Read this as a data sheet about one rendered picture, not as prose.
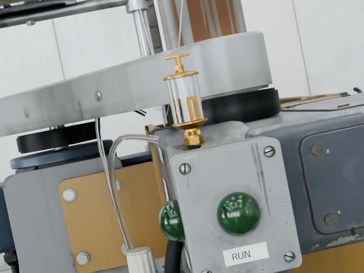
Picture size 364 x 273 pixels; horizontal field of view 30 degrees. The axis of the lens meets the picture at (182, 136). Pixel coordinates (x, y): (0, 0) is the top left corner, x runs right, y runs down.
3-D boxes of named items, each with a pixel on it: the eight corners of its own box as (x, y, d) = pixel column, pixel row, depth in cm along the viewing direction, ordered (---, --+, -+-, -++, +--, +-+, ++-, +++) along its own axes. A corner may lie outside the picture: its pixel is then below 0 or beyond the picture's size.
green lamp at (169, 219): (163, 249, 46) (155, 206, 46) (161, 240, 49) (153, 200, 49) (200, 241, 46) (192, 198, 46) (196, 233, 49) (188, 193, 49)
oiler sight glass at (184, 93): (175, 124, 52) (166, 79, 52) (173, 123, 55) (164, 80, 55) (207, 118, 52) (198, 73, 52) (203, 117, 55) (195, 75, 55)
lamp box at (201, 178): (196, 290, 46) (170, 158, 45) (190, 274, 50) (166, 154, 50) (304, 266, 46) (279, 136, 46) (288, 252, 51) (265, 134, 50)
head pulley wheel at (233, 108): (195, 131, 61) (190, 104, 61) (187, 129, 70) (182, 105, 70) (292, 112, 62) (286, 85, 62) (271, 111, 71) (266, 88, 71)
